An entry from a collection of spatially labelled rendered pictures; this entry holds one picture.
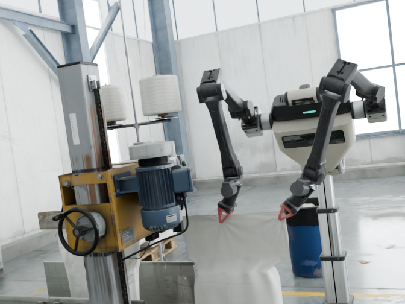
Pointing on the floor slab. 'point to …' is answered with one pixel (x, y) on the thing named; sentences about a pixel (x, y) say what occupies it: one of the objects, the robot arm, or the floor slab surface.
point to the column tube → (84, 101)
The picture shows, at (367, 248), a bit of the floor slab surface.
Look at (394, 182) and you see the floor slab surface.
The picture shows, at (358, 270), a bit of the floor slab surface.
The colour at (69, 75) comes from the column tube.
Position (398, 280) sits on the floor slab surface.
